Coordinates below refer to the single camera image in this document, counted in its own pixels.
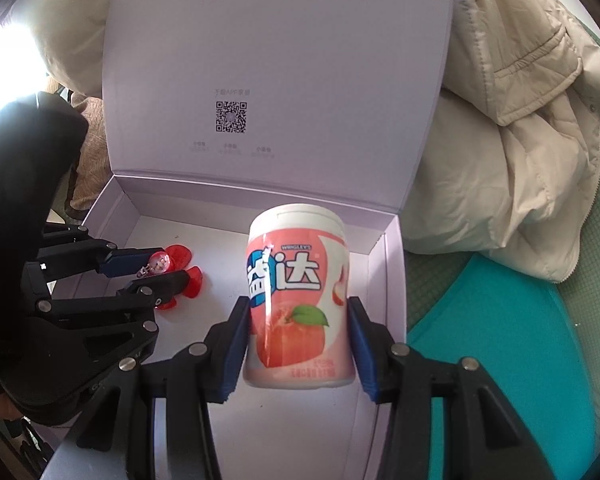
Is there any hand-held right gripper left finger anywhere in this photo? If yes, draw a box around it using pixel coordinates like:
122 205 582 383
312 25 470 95
75 296 253 480

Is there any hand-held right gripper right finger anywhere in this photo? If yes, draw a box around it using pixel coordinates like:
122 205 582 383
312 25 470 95
347 297 556 480

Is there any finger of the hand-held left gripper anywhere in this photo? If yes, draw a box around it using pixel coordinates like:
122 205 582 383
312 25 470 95
22 225 168 287
0 270 191 411

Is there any pink chewing gum bottle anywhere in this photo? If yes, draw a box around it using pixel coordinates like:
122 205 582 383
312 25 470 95
242 203 353 389

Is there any light purple gift box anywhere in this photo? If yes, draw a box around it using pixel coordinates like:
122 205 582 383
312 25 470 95
40 0 456 480

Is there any brown woven cushion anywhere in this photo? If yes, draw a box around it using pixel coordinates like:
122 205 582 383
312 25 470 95
70 95 113 213

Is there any teal bubble mailer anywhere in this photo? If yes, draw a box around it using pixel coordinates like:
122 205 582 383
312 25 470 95
407 255 598 480

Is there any green sofa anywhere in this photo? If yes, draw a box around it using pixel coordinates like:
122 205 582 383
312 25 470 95
405 10 600 461

